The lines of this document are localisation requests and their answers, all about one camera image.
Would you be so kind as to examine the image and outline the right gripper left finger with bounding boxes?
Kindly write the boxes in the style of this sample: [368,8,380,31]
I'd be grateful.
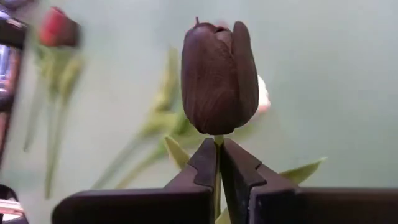
[51,138,218,224]

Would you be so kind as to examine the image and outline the black artificial tulip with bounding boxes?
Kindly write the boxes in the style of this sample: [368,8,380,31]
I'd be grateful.
[164,17,328,224]

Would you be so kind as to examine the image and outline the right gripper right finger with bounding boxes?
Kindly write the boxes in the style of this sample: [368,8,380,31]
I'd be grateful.
[220,138,398,224]

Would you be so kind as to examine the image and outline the white artificial tulip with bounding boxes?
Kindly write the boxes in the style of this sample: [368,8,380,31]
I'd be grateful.
[114,74,272,190]

